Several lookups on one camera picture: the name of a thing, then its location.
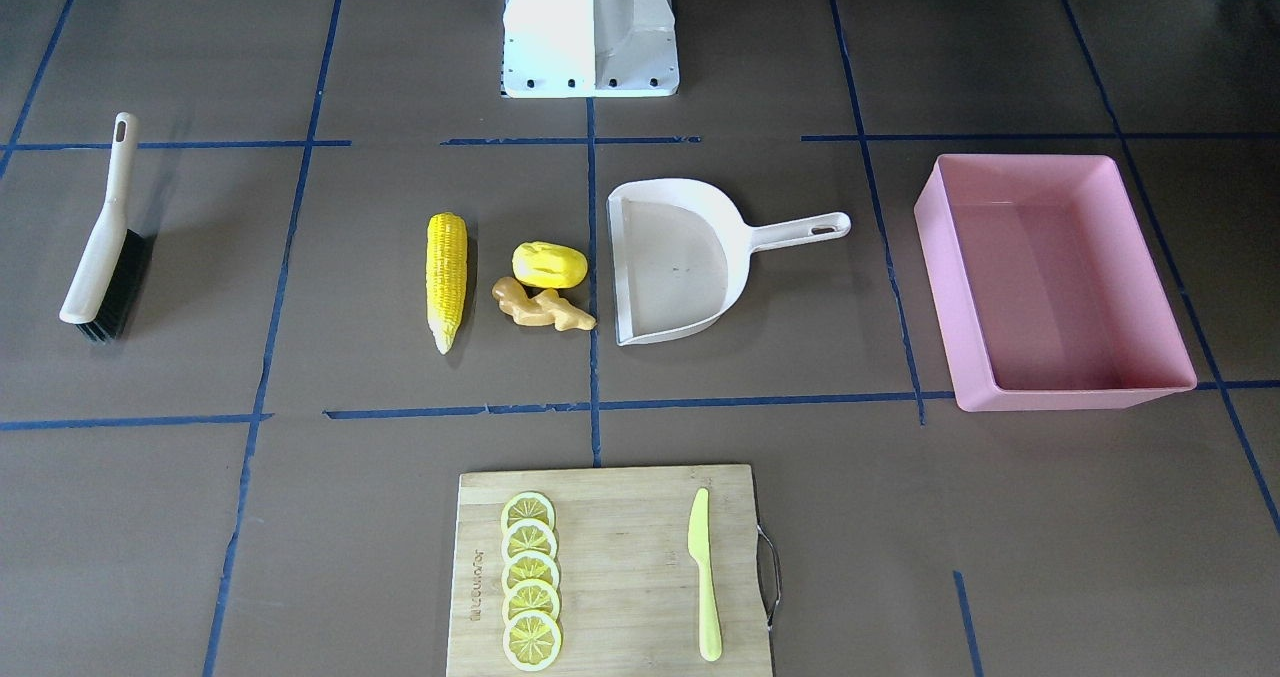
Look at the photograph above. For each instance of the beige plastic dustpan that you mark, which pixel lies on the beige plastic dustpan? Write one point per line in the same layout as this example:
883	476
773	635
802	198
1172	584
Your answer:
681	254

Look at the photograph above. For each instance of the yellow corn cob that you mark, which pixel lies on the yellow corn cob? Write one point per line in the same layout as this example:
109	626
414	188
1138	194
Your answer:
445	277

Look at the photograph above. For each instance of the beige hand brush black bristles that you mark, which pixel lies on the beige hand brush black bristles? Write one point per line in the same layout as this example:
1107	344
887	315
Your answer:
111	269

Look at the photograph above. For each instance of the pink plastic bin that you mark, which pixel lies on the pink plastic bin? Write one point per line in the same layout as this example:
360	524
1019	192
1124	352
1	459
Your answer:
1047	296

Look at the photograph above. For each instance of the lemon slice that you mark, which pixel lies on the lemon slice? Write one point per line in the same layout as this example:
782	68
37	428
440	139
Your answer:
532	640
530	565
529	534
531	596
529	505

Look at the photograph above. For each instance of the wooden cutting board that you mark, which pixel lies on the wooden cutting board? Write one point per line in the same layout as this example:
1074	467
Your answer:
629	588

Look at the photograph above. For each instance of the yellow-green plastic knife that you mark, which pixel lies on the yellow-green plastic knife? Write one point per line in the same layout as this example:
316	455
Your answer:
710	642

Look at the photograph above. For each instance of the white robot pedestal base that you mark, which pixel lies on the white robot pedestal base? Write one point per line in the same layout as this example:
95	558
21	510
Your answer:
569	49

